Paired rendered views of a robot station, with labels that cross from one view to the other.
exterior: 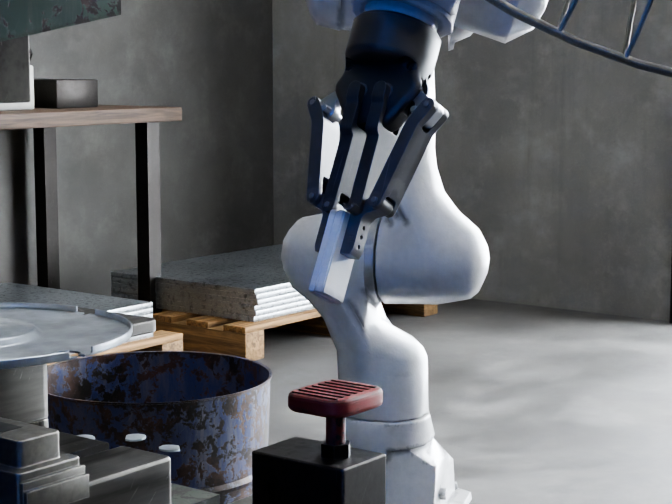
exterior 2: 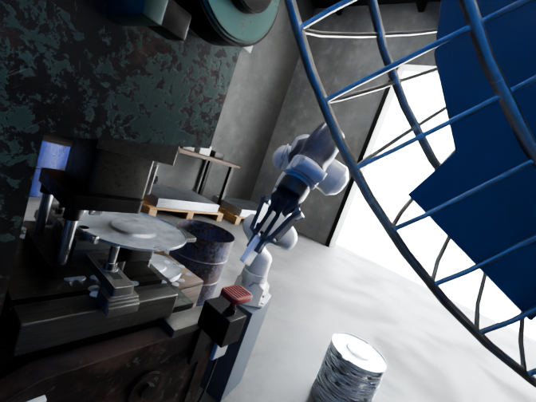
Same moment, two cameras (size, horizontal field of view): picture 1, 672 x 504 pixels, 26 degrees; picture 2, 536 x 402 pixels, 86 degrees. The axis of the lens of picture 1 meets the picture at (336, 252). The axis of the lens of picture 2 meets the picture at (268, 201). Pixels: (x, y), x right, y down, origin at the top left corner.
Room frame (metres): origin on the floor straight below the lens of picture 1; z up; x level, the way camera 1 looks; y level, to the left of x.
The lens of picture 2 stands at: (0.49, 0.01, 1.08)
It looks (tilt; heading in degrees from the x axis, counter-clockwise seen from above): 7 degrees down; 359
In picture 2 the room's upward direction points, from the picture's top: 19 degrees clockwise
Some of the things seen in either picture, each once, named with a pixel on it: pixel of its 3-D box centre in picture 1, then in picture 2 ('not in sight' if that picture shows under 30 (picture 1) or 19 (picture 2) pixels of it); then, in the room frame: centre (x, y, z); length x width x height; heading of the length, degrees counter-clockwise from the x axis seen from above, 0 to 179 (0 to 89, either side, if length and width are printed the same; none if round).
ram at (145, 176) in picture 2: not in sight; (129, 129); (1.20, 0.38, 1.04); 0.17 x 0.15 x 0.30; 143
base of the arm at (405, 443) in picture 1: (396, 458); (254, 281); (1.81, -0.08, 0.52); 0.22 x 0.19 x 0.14; 154
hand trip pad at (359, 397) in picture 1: (335, 433); (233, 305); (1.15, 0.00, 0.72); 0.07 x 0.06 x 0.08; 143
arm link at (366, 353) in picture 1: (354, 311); (257, 242); (1.78, -0.02, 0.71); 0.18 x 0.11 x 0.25; 75
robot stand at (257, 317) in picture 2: not in sight; (230, 340); (1.77, -0.06, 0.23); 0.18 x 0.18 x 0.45; 64
